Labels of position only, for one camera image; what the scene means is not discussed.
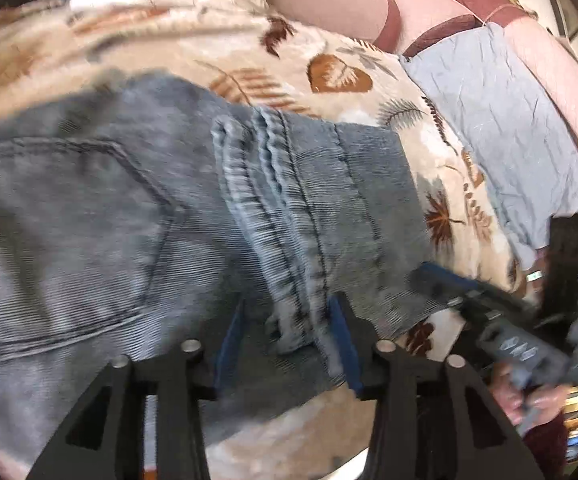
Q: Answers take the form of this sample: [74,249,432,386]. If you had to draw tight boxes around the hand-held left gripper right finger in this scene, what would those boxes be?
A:
[329,294,544,480]

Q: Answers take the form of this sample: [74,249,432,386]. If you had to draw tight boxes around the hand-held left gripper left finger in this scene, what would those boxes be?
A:
[26,297,247,480]

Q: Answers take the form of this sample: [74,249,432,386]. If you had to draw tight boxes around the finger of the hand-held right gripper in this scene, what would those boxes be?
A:
[409,264,480,303]

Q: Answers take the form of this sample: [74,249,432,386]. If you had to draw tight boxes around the grey washed denim pants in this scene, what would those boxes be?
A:
[0,72,454,461]

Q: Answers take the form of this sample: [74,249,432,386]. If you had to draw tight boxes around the person's right forearm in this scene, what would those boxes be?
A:
[528,405,570,480]

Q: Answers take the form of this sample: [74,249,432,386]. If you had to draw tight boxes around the person's right hand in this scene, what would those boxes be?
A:
[493,364,566,428]

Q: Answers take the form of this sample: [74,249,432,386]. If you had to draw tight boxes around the light blue cloth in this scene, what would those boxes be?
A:
[400,24,578,267]

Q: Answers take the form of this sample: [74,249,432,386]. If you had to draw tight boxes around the leaf printed blanket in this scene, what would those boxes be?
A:
[0,0,532,480]

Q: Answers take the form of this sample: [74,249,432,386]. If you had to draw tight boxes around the beige cord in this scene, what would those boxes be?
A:
[481,2,540,26]

